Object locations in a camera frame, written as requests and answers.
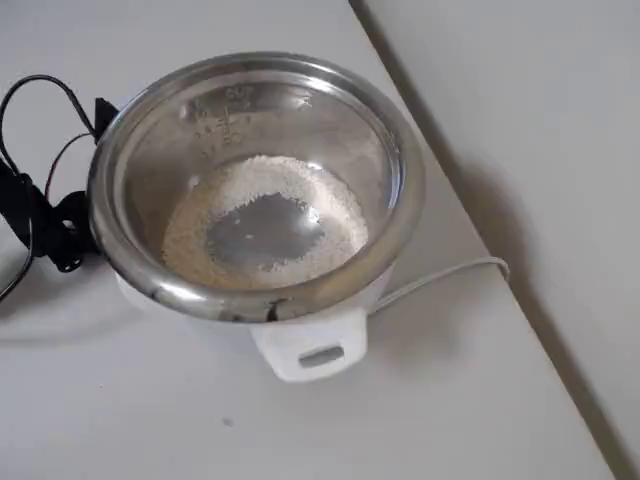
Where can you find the white uncooked rice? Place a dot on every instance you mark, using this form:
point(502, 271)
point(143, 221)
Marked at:
point(280, 175)

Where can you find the white electric rice cooker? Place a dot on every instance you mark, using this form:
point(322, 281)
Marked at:
point(310, 345)

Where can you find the stainless steel inner pot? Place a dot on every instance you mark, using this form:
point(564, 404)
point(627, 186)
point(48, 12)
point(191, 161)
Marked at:
point(350, 150)

